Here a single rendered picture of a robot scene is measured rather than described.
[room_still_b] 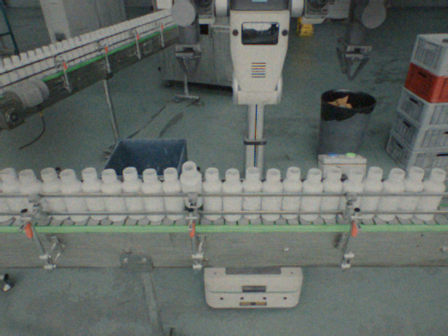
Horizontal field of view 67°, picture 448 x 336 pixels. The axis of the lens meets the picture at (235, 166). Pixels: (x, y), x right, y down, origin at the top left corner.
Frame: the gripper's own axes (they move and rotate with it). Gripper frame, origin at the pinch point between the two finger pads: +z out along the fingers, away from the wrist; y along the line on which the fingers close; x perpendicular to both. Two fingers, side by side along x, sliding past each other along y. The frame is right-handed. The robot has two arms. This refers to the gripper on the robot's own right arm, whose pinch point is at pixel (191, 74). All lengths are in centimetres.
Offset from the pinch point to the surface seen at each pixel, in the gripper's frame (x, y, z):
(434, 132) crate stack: 183, -160, 97
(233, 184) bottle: 11.7, 16.6, 26.8
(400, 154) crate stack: 168, -174, 127
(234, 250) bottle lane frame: 12, 19, 50
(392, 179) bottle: 57, 16, 26
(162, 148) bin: -22, -46, 49
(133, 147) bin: -36, -46, 49
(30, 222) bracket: -44, 25, 33
